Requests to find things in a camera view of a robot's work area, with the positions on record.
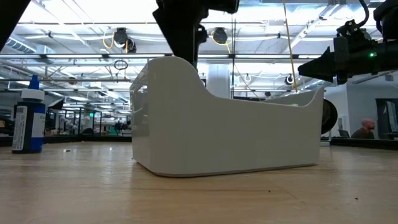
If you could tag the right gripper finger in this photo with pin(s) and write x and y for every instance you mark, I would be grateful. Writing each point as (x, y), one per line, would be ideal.
(323, 74)
(325, 62)

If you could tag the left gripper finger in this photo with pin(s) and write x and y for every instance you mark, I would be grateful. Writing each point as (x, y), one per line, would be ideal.
(196, 31)
(177, 31)

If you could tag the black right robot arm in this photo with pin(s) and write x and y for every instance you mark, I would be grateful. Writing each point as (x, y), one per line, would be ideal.
(388, 18)

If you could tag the large blue food coloring bottle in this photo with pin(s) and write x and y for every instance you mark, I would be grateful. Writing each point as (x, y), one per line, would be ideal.
(29, 130)

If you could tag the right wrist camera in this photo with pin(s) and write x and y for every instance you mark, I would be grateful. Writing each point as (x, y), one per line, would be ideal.
(353, 31)

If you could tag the white cylinder with dark opening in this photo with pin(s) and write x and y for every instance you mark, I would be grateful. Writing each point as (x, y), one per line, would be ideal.
(330, 116)

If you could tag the person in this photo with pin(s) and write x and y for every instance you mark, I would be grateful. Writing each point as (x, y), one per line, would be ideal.
(362, 133)

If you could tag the black vertical pole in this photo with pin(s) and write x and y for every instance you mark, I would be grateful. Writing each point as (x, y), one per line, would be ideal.
(233, 62)

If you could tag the white plastic storage bin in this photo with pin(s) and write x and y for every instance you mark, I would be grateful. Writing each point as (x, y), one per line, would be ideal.
(233, 140)

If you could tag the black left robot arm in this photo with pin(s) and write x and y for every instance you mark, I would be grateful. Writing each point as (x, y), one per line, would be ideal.
(9, 12)

